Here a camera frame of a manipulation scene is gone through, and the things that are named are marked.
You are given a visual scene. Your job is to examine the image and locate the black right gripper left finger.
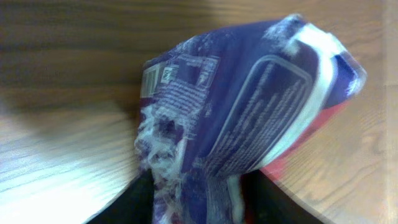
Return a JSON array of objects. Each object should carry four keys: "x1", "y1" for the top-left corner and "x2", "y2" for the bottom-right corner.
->
[{"x1": 87, "y1": 170, "x2": 154, "y2": 224}]

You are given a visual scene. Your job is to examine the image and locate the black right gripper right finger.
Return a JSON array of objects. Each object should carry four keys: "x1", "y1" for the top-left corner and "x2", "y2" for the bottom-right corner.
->
[{"x1": 241, "y1": 170, "x2": 322, "y2": 224}]

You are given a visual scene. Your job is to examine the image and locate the red purple snack packet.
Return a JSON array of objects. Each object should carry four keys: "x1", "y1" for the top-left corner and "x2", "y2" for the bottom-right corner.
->
[{"x1": 135, "y1": 14, "x2": 367, "y2": 223}]

